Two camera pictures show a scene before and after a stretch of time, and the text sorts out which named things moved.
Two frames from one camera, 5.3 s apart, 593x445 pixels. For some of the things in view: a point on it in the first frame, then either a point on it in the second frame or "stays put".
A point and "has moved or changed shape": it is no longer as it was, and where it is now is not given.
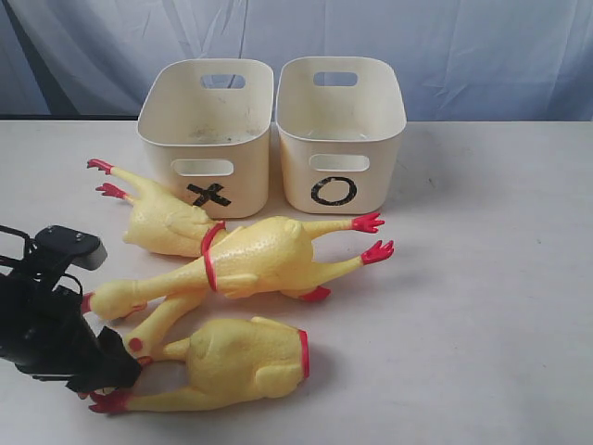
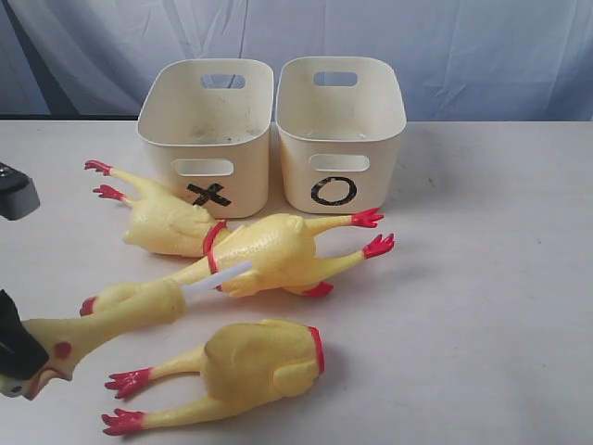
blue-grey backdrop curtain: [461, 60] stays put
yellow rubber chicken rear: [156, 222] stays put
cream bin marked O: [340, 120] stays put
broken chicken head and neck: [141, 339] -> [140, 302]
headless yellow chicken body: [230, 362] has moved or changed shape
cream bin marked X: [205, 125] stays put
